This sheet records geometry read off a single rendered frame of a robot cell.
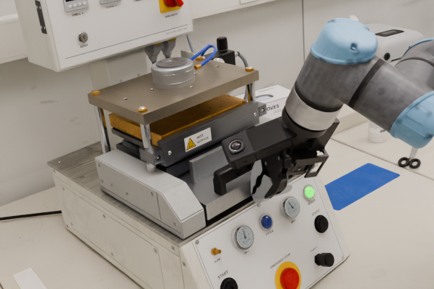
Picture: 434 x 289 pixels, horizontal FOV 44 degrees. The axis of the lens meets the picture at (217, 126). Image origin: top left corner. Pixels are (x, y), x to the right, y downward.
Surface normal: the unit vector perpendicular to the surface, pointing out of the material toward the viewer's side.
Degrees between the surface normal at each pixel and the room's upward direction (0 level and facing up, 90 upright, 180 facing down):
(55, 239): 0
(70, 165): 0
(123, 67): 90
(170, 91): 0
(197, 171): 90
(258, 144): 32
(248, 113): 90
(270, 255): 65
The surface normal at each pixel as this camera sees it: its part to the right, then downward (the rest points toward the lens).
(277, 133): -0.25, -0.56
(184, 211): 0.36, -0.54
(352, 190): -0.09, -0.92
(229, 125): 0.67, 0.23
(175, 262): -0.74, 0.33
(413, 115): -0.33, 0.11
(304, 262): 0.57, -0.18
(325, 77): -0.55, 0.47
